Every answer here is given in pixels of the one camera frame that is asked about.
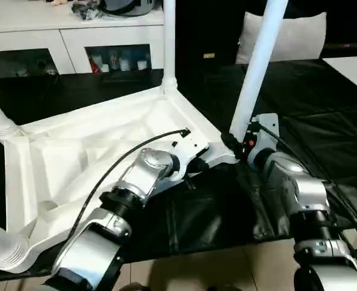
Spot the white plastic table top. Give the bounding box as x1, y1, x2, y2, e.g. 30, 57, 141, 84
0, 85, 239, 275

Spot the black table mat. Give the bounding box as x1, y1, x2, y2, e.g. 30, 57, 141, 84
0, 58, 357, 281

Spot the black cabinet with yellow label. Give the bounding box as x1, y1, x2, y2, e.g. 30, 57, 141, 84
176, 0, 252, 67

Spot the grey cushion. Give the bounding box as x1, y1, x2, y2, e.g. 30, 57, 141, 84
236, 11, 327, 64

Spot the white flat board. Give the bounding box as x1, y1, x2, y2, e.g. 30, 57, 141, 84
324, 56, 357, 95

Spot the white glass-door cabinet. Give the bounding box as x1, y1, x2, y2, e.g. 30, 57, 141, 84
0, 0, 165, 76

